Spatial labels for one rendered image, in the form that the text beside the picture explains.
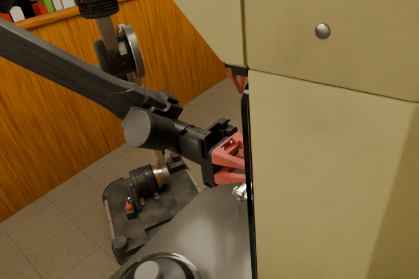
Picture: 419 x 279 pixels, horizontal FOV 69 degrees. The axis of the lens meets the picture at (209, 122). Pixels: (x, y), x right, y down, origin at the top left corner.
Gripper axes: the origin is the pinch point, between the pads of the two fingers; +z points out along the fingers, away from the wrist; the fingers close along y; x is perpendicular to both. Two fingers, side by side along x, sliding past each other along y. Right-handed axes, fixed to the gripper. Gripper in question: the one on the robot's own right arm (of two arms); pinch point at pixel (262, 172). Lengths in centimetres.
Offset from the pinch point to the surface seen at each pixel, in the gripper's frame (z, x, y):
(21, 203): -189, -4, -117
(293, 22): 8.9, -11.3, 24.8
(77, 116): -189, 54, -75
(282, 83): 8.3, -11.2, 20.4
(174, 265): -1.4, -17.1, -2.3
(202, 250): -13.0, -2.2, -26.0
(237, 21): 4.6, -11.3, 24.5
